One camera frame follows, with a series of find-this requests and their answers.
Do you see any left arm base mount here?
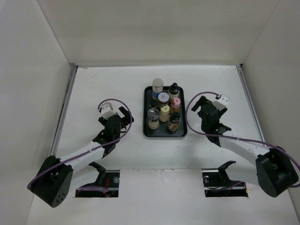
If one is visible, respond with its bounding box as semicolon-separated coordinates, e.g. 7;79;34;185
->
75;162;120;198

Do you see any black cap white bottle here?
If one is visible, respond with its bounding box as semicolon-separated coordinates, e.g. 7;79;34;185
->
168;82;180;102

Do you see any silver lid blue-label jar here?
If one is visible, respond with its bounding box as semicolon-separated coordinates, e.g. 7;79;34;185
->
152;78;164;99

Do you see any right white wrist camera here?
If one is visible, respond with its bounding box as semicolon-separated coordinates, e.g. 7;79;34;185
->
212;94;230;111

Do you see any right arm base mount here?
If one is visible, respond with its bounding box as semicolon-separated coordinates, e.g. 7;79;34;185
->
202;160;248;197

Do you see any yellow cap spice bottle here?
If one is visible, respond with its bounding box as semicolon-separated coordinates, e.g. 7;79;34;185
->
159;105;170;122

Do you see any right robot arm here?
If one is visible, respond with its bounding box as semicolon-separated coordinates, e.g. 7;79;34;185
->
191;93;300;197

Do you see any pink cap spice bottle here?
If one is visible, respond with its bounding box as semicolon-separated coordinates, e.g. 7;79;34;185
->
170;97;181;114

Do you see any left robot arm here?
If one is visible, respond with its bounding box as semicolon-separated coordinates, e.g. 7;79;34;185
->
27;102;134;208

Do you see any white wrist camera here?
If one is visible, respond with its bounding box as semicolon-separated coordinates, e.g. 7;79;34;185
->
97;101;117;120
212;94;230;111

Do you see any black cap brown spice bottle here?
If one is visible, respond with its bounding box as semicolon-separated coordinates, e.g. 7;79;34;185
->
167;112;181;132

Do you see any red label lid jar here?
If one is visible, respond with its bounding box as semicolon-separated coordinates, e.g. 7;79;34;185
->
157;92;169;109

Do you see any small dark pepper bottle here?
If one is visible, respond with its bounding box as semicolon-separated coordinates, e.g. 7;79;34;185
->
150;99;158;109

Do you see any black plastic tray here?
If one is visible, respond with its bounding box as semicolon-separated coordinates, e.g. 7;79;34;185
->
143;86;188;138

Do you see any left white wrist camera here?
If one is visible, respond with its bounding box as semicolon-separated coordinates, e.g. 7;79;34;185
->
97;101;117;120

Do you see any clear dome lid jar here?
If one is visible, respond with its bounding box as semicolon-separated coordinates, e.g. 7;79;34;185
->
148;108;160;130

